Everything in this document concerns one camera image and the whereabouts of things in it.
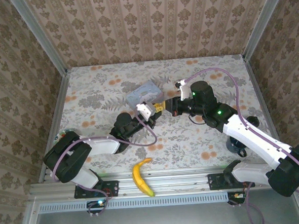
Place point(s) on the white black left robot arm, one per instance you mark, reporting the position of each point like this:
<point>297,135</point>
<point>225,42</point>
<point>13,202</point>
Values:
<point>103,147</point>

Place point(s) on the floral tablecloth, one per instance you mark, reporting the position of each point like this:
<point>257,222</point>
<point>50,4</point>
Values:
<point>100,89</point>

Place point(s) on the yellow banana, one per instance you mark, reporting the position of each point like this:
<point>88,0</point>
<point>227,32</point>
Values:
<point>137,176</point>

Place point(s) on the black round knob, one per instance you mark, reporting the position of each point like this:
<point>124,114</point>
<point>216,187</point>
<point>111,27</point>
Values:
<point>254,120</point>

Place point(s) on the grey metal shelf panel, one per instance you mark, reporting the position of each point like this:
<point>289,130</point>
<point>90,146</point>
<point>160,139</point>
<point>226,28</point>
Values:
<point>158,219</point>

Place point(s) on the aluminium frame side rail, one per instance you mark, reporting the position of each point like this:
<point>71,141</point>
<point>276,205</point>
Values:
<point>59,117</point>
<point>263,97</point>

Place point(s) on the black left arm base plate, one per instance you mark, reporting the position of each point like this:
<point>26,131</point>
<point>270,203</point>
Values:
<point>111,189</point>

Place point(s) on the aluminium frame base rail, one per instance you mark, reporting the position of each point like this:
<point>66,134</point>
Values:
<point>181,182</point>

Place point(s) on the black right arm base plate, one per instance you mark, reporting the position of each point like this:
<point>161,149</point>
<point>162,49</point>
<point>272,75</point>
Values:
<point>216,182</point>

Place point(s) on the aluminium frame corner post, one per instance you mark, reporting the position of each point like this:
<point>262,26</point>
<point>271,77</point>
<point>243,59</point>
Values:
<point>263,21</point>
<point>38,37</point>

